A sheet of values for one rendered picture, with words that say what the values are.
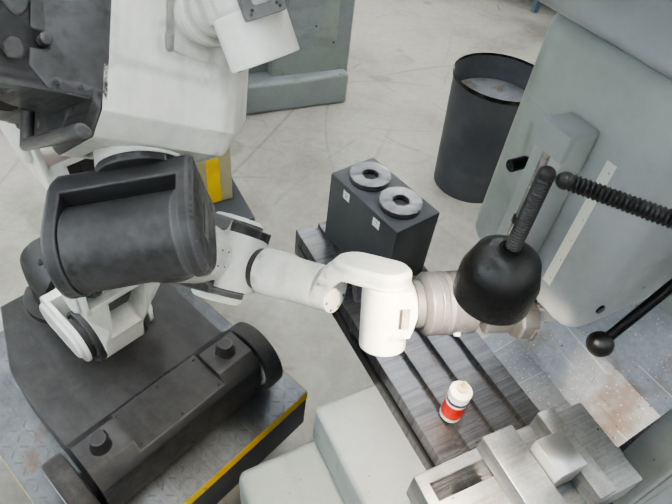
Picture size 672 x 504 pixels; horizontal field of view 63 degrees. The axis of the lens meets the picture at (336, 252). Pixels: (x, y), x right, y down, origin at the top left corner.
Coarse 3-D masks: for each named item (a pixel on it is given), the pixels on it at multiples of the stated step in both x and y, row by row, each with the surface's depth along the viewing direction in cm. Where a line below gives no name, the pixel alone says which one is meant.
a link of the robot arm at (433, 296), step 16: (432, 272) 74; (352, 288) 80; (416, 288) 73; (432, 288) 72; (448, 288) 72; (368, 304) 72; (384, 304) 71; (400, 304) 71; (416, 304) 71; (432, 304) 71; (448, 304) 71; (368, 320) 73; (384, 320) 72; (400, 320) 72; (416, 320) 72; (432, 320) 72; (448, 320) 72; (368, 336) 73; (384, 336) 72; (400, 336) 73; (368, 352) 74; (384, 352) 73; (400, 352) 74
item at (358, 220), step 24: (360, 168) 118; (384, 168) 119; (336, 192) 120; (360, 192) 114; (384, 192) 113; (408, 192) 114; (336, 216) 123; (360, 216) 115; (384, 216) 110; (408, 216) 109; (432, 216) 112; (336, 240) 128; (360, 240) 119; (384, 240) 111; (408, 240) 112; (408, 264) 119
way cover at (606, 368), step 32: (608, 320) 110; (640, 320) 106; (544, 352) 117; (576, 352) 113; (640, 352) 105; (544, 384) 114; (576, 384) 111; (608, 384) 108; (640, 384) 105; (608, 416) 106; (640, 416) 103
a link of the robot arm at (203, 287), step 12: (216, 216) 78; (228, 216) 80; (216, 228) 73; (228, 228) 78; (216, 240) 69; (228, 240) 78; (228, 252) 77; (216, 264) 72; (228, 264) 78; (204, 276) 70; (216, 276) 77; (192, 288) 77; (204, 288) 77; (216, 288) 79; (216, 300) 80; (228, 300) 80; (240, 300) 83
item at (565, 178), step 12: (564, 180) 40; (576, 180) 40; (588, 180) 40; (576, 192) 40; (588, 192) 39; (600, 192) 39; (612, 192) 39; (624, 192) 39; (612, 204) 39; (624, 204) 39; (636, 204) 38; (648, 204) 38; (636, 216) 39; (648, 216) 38; (660, 216) 38
